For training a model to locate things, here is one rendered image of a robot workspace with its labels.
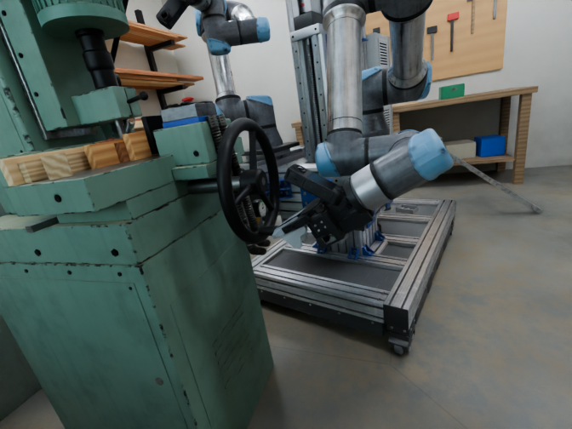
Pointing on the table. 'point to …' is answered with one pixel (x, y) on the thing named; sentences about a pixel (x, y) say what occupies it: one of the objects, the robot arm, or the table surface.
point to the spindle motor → (82, 17)
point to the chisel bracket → (106, 105)
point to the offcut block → (56, 166)
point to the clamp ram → (151, 129)
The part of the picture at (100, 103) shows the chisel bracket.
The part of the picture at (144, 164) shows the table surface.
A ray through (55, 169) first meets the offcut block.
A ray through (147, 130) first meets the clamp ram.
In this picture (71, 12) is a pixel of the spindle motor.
